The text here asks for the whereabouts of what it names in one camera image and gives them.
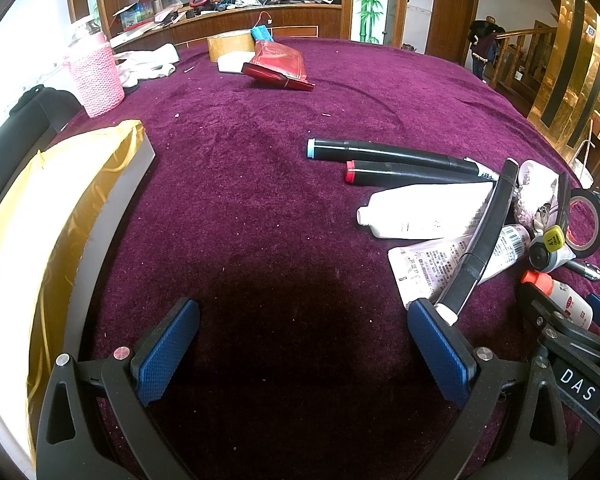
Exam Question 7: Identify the black marker red cap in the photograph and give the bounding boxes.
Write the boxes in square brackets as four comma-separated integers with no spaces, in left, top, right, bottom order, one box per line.
[345,160,501,186]

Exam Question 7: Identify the lavender printed tube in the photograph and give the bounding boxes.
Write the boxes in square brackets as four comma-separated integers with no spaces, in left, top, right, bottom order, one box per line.
[387,224,531,309]

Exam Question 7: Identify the purple velvet tablecloth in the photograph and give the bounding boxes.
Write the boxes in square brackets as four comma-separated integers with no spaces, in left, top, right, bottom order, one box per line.
[45,36,600,480]

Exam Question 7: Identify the small white box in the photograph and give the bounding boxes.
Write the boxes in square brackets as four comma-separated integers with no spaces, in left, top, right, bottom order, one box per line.
[216,52,256,75]

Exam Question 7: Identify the wooden door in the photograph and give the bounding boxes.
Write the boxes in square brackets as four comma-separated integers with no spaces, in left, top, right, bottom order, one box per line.
[425,0,482,68]

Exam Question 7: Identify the blue battery with red wire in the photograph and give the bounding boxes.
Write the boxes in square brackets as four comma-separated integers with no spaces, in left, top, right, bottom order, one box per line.
[250,10,276,44]

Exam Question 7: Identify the black marker pink tip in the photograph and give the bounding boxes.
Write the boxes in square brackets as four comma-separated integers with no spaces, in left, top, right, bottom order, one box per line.
[435,158,520,326]

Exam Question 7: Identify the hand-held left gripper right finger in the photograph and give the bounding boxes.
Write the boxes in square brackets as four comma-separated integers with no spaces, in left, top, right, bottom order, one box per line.
[407,298,568,480]

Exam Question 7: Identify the pink knitted bottle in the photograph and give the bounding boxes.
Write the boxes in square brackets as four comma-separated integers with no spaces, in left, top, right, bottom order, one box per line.
[62,16,126,118]

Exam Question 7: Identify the white bottle orange cap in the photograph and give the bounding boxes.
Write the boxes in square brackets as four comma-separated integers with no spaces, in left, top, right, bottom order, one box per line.
[521,270,594,331]

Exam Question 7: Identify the wooden counter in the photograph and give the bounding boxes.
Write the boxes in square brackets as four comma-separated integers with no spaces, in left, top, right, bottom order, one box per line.
[92,0,356,53]

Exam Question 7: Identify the black marker blue caps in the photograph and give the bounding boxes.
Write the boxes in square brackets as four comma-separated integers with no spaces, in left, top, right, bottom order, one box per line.
[307,137,481,177]

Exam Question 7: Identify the grey flashlight yellow sticker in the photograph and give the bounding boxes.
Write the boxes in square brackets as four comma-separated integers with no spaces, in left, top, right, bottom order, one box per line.
[527,226,578,275]

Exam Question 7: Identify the bamboo painted panel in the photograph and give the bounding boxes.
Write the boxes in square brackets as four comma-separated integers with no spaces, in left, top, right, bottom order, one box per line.
[352,0,401,46]

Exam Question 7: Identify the red foil packet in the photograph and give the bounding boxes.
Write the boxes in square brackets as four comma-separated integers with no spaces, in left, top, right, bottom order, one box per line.
[241,39,316,92]

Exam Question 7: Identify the plain white tube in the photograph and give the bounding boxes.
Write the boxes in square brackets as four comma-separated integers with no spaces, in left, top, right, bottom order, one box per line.
[356,182,496,239]

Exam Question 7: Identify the brown tape roll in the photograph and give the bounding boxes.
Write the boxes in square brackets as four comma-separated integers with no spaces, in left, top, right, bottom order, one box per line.
[207,31,255,63]

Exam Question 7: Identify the small silver metal object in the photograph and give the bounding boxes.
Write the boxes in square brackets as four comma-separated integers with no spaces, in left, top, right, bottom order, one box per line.
[565,259,600,282]

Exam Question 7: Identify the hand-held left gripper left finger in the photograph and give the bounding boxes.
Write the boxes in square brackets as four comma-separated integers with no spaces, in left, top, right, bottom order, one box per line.
[36,298,201,480]

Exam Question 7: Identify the wooden stair railing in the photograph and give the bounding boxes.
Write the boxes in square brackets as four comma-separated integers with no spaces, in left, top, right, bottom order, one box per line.
[490,25,561,106]

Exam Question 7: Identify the white tray with gold tape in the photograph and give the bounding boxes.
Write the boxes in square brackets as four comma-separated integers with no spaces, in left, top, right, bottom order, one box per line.
[0,119,157,476]

